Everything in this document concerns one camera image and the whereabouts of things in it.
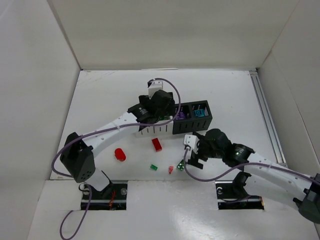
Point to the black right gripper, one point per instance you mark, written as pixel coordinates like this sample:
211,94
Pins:
200,155

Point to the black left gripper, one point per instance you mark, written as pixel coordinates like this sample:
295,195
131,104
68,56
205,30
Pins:
157,116

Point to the purple rectangular lego brick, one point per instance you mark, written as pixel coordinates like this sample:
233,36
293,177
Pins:
181,116

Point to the teal rounded lego piece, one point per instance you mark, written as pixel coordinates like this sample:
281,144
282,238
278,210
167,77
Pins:
199,113

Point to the red rectangular lego brick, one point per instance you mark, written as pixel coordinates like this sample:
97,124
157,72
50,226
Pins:
157,145

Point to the small red lego piece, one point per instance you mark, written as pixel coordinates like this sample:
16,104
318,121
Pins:
170,169

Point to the small green lego piece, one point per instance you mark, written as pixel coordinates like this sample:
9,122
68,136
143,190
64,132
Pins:
153,167

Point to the red rounded lego piece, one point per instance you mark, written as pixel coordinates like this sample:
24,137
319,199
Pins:
120,154

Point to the green curved lego brick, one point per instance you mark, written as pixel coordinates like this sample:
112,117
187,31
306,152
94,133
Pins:
165,118

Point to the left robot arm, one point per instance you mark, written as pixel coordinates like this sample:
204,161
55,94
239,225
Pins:
78,155

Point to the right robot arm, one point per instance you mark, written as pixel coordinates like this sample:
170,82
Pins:
257,176

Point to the white double bin container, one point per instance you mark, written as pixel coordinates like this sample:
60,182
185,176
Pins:
154,131

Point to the black double bin container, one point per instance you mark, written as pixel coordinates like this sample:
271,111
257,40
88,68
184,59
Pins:
192,123

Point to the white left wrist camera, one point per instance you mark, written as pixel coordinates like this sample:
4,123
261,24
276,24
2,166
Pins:
153,86

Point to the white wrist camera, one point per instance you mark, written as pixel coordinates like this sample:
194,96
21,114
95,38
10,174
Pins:
153,86
191,141

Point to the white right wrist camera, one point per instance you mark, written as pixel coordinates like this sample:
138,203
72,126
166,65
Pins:
191,141

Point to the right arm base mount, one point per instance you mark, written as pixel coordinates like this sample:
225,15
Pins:
231,194

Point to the aluminium rail right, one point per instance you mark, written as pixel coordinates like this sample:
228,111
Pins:
267,118

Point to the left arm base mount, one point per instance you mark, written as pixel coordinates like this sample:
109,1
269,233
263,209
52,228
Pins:
116,200

